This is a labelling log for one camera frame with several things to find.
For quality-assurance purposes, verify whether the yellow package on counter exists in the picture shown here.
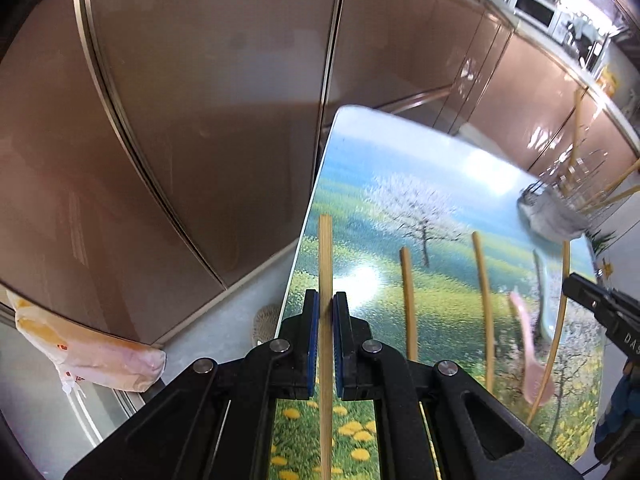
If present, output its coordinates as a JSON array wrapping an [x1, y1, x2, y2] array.
[[597, 64, 618, 99]]

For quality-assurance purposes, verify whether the wire utensil holder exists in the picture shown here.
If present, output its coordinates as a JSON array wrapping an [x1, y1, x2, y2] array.
[[516, 148, 608, 244]]

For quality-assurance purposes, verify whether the pink ceramic spoon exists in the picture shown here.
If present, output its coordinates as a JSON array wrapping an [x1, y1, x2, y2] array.
[[509, 290, 554, 406]]

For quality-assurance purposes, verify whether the bamboo chopstick three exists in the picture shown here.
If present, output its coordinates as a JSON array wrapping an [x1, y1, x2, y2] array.
[[399, 246, 419, 362]]

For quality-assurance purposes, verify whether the green onion bag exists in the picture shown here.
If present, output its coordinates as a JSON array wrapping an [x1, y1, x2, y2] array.
[[586, 230, 616, 256]]

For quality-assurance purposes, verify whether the bamboo chopstick five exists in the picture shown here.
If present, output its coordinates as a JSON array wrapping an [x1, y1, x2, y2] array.
[[525, 239, 572, 426]]

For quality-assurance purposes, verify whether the bamboo chopstick one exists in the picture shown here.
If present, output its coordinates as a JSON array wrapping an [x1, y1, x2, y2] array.
[[567, 88, 584, 185]]

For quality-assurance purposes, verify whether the plastic bag on handle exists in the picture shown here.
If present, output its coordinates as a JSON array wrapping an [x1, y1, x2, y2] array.
[[6, 290, 167, 393]]

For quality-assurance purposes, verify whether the bamboo chopstick seven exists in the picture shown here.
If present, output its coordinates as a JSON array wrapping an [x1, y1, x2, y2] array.
[[580, 184, 640, 214]]

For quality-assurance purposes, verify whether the bamboo chopstick eight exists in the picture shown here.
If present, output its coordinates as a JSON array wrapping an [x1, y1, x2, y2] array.
[[603, 159, 640, 194]]

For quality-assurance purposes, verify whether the light blue ceramic spoon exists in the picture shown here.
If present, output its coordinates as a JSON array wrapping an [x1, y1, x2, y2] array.
[[533, 249, 551, 344]]

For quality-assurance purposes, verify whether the white microwave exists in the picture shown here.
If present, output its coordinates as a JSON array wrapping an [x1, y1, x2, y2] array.
[[512, 0, 561, 30]]

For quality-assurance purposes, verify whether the bamboo chopstick four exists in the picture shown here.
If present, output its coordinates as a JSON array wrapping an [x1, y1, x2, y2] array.
[[472, 231, 495, 392]]

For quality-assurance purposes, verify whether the bamboo chopstick two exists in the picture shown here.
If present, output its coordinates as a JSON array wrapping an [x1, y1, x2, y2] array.
[[318, 214, 333, 480]]

